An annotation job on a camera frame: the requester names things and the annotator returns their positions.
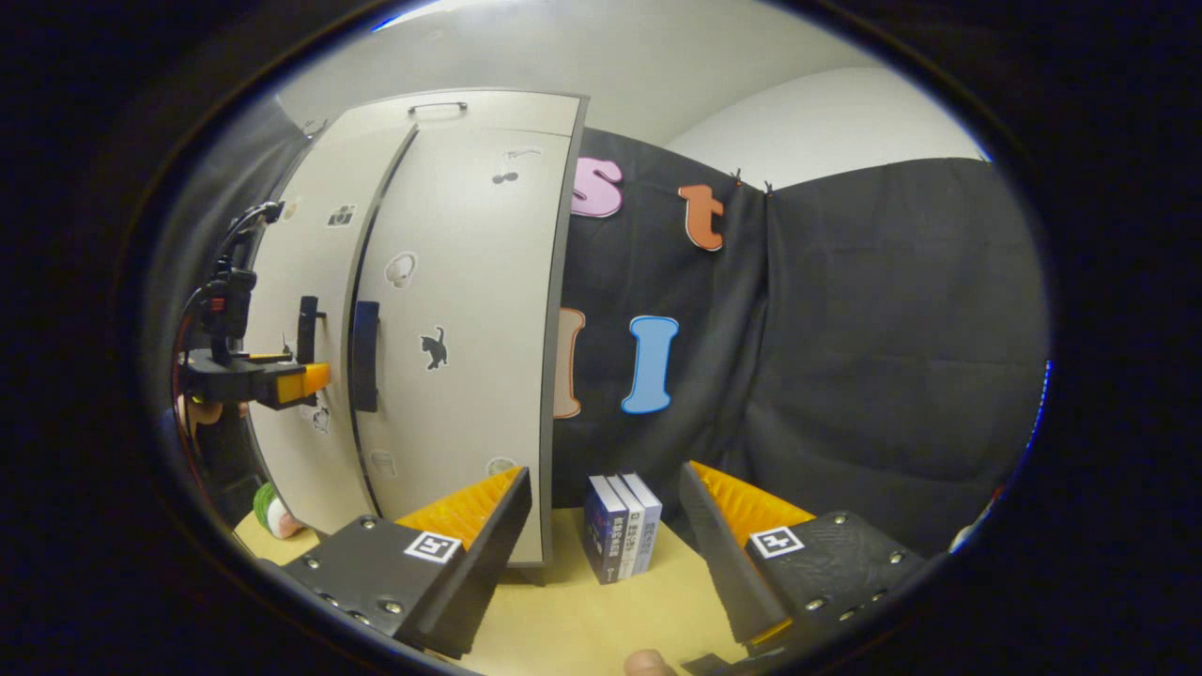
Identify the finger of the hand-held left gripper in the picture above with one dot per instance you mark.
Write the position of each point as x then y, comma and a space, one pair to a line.
300, 382

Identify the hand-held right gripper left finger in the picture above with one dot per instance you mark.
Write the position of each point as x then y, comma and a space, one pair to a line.
484, 573

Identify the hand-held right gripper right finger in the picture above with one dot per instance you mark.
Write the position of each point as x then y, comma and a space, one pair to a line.
728, 563

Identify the white cabinet door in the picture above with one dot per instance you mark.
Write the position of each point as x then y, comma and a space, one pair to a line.
319, 272
470, 282

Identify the white cabinet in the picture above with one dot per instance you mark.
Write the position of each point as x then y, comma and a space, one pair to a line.
563, 282

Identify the light blue book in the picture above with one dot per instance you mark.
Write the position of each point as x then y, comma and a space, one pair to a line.
650, 526

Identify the white book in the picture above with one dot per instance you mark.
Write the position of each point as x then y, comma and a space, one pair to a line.
631, 535

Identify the dark blue book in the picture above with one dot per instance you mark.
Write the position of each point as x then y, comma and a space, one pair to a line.
604, 540

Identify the green and white round object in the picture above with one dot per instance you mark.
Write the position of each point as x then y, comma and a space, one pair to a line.
274, 514

